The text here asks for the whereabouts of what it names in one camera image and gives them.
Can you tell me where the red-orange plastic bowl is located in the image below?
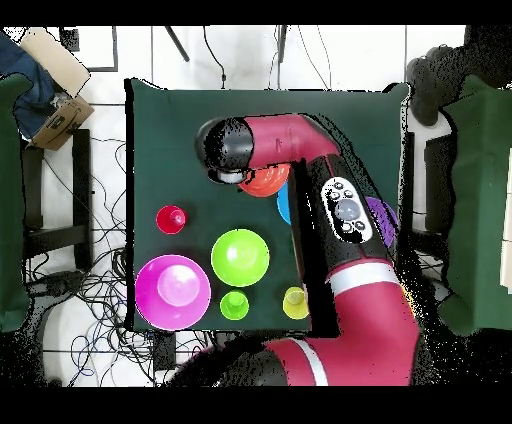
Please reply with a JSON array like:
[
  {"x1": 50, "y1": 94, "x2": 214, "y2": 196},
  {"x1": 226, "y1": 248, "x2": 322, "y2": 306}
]
[{"x1": 237, "y1": 162, "x2": 291, "y2": 199}]

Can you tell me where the yellow plastic cup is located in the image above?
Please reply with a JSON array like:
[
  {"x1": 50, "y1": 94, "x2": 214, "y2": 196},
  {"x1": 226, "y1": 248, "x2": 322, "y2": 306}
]
[{"x1": 282, "y1": 286, "x2": 311, "y2": 321}]

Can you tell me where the person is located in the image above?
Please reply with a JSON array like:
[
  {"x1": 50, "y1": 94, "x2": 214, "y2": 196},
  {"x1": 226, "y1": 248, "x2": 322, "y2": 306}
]
[{"x1": 405, "y1": 25, "x2": 512, "y2": 128}]

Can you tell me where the dark green tablecloth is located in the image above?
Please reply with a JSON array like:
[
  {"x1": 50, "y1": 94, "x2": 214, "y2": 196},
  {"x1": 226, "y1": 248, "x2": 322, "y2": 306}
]
[{"x1": 124, "y1": 77, "x2": 413, "y2": 333}]

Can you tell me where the green-covered side table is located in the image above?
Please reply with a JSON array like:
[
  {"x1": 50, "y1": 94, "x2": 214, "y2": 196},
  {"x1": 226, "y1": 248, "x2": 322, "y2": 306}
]
[
  {"x1": 0, "y1": 72, "x2": 34, "y2": 333},
  {"x1": 437, "y1": 74, "x2": 512, "y2": 336}
]

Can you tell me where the black power box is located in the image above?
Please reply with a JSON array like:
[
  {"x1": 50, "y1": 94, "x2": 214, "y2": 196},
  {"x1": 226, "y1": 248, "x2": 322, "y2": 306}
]
[{"x1": 152, "y1": 331, "x2": 178, "y2": 372}]

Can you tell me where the green plastic cup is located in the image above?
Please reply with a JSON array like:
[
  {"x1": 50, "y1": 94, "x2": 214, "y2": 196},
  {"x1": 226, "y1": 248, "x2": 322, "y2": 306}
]
[{"x1": 219, "y1": 289, "x2": 250, "y2": 322}]

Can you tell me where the black stand leg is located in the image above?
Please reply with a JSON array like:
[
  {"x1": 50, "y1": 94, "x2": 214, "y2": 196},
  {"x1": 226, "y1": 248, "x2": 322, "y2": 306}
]
[
  {"x1": 275, "y1": 25, "x2": 288, "y2": 64},
  {"x1": 163, "y1": 25, "x2": 191, "y2": 63}
]

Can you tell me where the large blue plastic bowl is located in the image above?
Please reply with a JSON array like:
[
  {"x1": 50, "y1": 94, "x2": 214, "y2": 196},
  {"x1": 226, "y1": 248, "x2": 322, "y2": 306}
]
[{"x1": 276, "y1": 183, "x2": 293, "y2": 226}]

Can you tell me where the red plastic cup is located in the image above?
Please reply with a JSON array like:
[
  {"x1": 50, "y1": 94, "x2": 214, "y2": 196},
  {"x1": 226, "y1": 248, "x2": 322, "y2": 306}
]
[{"x1": 155, "y1": 204, "x2": 188, "y2": 236}]

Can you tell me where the black chair frame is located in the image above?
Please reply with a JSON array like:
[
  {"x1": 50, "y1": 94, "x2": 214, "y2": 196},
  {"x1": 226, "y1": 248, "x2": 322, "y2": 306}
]
[
  {"x1": 401, "y1": 131, "x2": 457, "y2": 233},
  {"x1": 21, "y1": 128, "x2": 94, "y2": 271}
]

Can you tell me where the pink plastic bowl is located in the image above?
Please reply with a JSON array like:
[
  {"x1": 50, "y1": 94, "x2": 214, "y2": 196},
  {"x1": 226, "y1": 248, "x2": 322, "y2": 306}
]
[{"x1": 134, "y1": 254, "x2": 212, "y2": 332}]

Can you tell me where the blue cloth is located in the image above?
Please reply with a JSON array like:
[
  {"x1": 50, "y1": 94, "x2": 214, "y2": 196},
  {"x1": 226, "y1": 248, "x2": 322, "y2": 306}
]
[{"x1": 0, "y1": 31, "x2": 61, "y2": 139}]

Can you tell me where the green plastic bowl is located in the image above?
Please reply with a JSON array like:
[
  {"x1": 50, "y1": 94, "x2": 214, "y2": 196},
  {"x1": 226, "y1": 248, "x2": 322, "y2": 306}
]
[{"x1": 210, "y1": 228, "x2": 271, "y2": 288}]

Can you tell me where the beige cardboard sheet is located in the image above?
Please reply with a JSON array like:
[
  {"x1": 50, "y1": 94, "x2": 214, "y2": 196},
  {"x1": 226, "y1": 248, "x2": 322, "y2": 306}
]
[{"x1": 19, "y1": 26, "x2": 92, "y2": 98}]

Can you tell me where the tangle of cables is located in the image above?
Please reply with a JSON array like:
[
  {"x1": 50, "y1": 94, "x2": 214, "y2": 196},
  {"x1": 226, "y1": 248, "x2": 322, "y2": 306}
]
[{"x1": 25, "y1": 135, "x2": 217, "y2": 387}]

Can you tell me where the black cable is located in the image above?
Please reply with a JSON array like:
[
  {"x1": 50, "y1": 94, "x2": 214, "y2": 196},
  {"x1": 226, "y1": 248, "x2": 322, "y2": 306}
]
[{"x1": 202, "y1": 25, "x2": 227, "y2": 90}]

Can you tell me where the grey metal frame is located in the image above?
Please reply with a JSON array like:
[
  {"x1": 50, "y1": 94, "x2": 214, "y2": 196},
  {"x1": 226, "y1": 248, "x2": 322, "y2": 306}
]
[{"x1": 59, "y1": 25, "x2": 120, "y2": 74}]

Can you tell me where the brown cardboard box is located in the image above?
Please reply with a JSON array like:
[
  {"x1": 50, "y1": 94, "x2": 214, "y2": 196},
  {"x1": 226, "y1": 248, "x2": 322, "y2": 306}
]
[{"x1": 30, "y1": 94, "x2": 96, "y2": 152}]

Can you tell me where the purple plastic bowl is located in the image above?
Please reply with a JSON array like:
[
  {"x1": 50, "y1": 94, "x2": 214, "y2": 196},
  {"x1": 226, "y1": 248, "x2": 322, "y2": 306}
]
[{"x1": 365, "y1": 195, "x2": 400, "y2": 249}]

